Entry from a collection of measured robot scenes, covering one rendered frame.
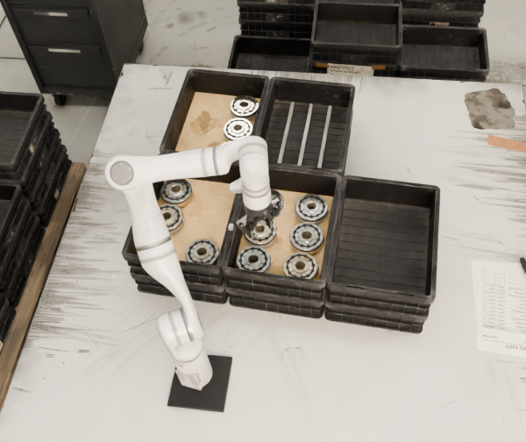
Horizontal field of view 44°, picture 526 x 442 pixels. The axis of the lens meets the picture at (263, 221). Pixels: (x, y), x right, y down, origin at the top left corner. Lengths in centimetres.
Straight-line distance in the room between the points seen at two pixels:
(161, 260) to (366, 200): 77
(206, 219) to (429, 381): 83
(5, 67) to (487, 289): 300
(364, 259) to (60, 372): 97
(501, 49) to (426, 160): 170
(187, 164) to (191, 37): 248
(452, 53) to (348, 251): 157
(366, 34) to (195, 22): 128
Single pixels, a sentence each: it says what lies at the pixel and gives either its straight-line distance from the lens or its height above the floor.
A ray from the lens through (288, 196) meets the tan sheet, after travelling 211.
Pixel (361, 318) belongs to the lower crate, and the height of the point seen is 74.
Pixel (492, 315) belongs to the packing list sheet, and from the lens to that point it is 211.
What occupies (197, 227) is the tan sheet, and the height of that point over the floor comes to 83.
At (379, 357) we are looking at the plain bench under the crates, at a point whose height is 70.
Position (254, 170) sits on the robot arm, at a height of 132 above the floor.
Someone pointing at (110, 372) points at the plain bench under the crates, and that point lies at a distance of 203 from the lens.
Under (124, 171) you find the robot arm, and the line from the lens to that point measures 159.
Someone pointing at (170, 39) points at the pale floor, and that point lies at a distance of 402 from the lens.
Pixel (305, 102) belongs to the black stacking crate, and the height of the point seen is 83.
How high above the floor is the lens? 252
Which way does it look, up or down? 55 degrees down
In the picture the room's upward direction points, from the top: 4 degrees counter-clockwise
